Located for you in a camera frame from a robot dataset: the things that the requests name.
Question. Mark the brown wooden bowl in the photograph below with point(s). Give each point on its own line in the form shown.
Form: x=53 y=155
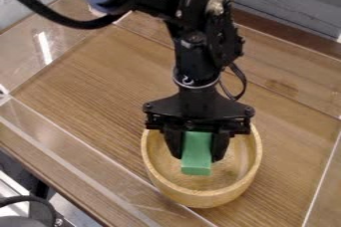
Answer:
x=203 y=191

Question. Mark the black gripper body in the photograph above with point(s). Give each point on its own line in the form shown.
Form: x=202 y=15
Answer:
x=198 y=110

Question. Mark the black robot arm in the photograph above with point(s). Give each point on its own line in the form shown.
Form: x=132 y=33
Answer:
x=206 y=48

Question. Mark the green rectangular block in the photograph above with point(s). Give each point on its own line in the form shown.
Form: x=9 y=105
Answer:
x=195 y=157

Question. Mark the clear acrylic tray wall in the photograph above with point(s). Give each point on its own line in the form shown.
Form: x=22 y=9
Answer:
x=93 y=175

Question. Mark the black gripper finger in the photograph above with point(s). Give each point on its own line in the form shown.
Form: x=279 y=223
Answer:
x=219 y=144
x=174 y=137

